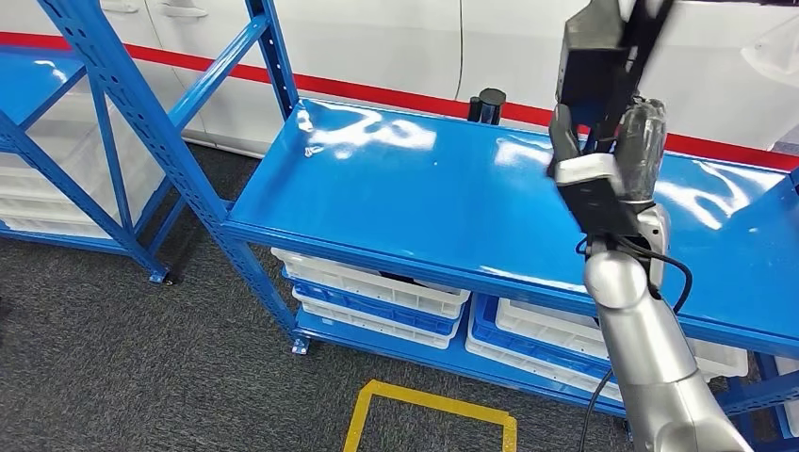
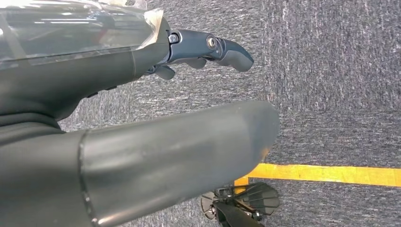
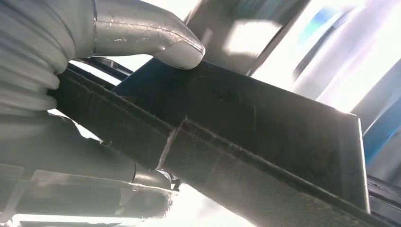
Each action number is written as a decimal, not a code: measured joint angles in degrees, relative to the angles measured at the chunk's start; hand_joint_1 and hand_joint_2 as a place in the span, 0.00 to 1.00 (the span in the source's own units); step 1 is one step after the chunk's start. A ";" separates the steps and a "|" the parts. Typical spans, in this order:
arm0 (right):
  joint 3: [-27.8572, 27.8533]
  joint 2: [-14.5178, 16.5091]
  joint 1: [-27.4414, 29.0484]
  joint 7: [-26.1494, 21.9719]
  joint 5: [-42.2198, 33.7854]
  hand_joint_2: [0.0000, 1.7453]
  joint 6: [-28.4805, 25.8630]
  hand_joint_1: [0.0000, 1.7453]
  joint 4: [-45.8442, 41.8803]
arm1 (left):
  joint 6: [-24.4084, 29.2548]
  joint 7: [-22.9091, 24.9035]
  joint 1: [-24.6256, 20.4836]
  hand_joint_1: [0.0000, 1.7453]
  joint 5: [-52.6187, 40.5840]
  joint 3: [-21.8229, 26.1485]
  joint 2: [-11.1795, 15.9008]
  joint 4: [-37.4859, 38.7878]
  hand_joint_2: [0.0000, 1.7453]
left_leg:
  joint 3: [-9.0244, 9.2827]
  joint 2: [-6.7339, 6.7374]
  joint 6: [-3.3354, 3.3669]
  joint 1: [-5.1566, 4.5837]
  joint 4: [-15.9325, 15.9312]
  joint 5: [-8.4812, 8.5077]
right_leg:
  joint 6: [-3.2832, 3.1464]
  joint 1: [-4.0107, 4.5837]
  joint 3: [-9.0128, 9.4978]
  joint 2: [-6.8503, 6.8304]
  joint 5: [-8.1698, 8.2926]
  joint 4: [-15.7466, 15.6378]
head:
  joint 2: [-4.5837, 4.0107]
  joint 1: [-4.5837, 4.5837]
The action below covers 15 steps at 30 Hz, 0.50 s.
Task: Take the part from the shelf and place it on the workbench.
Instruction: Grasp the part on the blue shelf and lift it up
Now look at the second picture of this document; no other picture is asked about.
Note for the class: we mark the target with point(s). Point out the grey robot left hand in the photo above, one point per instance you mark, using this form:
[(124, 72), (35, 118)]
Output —
[(172, 150)]

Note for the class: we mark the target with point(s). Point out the black robot foot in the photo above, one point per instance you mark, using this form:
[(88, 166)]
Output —
[(238, 216)]

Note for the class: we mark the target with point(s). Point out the yellow floor tape square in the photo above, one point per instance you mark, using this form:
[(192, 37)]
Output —
[(313, 174)]

